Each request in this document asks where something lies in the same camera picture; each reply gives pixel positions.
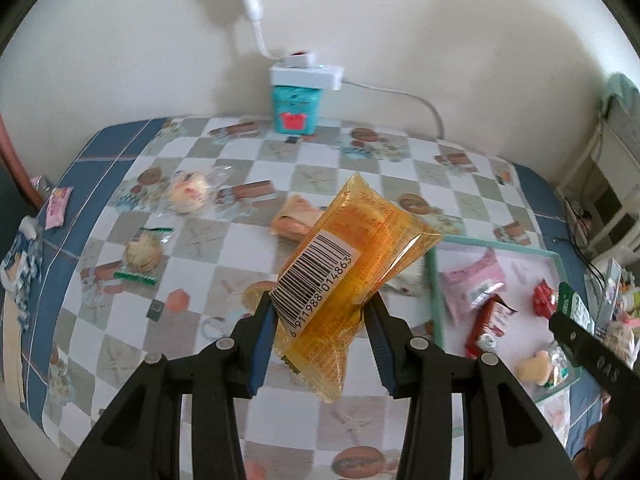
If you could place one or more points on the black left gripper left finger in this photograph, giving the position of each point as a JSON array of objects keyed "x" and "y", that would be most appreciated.
[{"x": 138, "y": 434}]

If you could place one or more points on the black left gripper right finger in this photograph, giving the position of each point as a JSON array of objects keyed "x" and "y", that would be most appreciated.
[{"x": 505, "y": 435}]

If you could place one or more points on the red ketchup snack packet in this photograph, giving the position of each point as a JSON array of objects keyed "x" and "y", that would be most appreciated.
[{"x": 489, "y": 327}]

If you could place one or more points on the pink snack packet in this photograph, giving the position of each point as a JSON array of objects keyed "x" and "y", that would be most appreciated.
[{"x": 466, "y": 290}]

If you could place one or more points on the orange yellow snack packet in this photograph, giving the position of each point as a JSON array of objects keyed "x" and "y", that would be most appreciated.
[{"x": 360, "y": 242}]

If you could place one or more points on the peach striped snack packet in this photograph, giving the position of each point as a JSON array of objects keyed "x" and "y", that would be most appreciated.
[{"x": 295, "y": 219}]

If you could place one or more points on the white teal cracker packet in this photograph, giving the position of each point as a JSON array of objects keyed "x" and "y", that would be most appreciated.
[{"x": 562, "y": 370}]

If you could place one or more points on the yellow wedge cake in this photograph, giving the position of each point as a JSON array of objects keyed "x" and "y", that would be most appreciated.
[{"x": 536, "y": 370}]

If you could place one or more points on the green white snack packet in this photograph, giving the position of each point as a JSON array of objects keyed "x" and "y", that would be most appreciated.
[{"x": 570, "y": 304}]

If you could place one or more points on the small red candy wrapper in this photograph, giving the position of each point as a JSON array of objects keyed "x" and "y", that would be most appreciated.
[{"x": 545, "y": 300}]

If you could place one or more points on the teal rimmed white tray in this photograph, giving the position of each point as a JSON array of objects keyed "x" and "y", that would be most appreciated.
[{"x": 524, "y": 268}]

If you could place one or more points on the round cake green wrapper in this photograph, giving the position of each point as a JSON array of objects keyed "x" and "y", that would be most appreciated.
[{"x": 143, "y": 254}]

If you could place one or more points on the checkered tablecloth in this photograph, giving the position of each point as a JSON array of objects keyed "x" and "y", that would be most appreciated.
[{"x": 88, "y": 330}]

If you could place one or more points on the blue white patterned bag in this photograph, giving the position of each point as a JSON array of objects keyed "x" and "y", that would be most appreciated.
[{"x": 22, "y": 265}]

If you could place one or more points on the small pink packet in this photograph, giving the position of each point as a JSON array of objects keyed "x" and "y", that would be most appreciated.
[{"x": 56, "y": 207}]

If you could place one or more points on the round bun clear wrapper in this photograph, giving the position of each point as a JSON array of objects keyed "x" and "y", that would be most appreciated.
[{"x": 191, "y": 191}]

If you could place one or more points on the teal box with red label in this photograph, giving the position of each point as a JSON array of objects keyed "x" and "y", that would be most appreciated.
[{"x": 295, "y": 109}]

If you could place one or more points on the white power strip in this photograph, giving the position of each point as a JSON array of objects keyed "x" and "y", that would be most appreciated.
[{"x": 302, "y": 69}]

